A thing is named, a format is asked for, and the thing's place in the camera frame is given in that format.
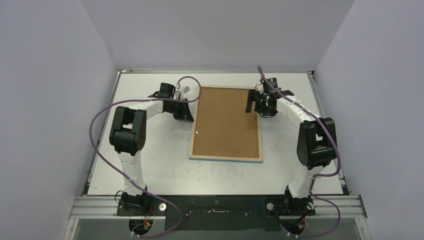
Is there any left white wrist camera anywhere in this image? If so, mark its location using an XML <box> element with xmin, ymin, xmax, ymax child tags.
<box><xmin>175</xmin><ymin>86</ymin><xmax>190</xmax><ymax>100</ymax></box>

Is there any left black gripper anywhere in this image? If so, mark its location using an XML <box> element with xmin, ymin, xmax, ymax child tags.
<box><xmin>166</xmin><ymin>98</ymin><xmax>195</xmax><ymax>123</ymax></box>

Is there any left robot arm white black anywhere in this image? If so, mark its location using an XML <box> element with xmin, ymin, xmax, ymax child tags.
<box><xmin>109</xmin><ymin>82</ymin><xmax>194</xmax><ymax>216</ymax></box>

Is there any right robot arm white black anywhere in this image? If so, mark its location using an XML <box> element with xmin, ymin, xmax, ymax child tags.
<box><xmin>245</xmin><ymin>78</ymin><xmax>337</xmax><ymax>215</ymax></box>

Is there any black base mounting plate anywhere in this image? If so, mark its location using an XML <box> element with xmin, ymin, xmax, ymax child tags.
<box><xmin>116</xmin><ymin>193</ymin><xmax>316</xmax><ymax>235</ymax></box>

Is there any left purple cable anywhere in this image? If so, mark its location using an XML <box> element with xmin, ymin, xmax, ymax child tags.
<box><xmin>88</xmin><ymin>76</ymin><xmax>203</xmax><ymax>239</ymax></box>

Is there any blue wooden picture frame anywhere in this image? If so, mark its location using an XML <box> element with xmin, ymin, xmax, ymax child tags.
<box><xmin>188</xmin><ymin>84</ymin><xmax>265</xmax><ymax>163</ymax></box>

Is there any aluminium rail front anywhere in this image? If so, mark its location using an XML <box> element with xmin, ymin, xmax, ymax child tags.
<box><xmin>69</xmin><ymin>195</ymin><xmax>368</xmax><ymax>220</ymax></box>

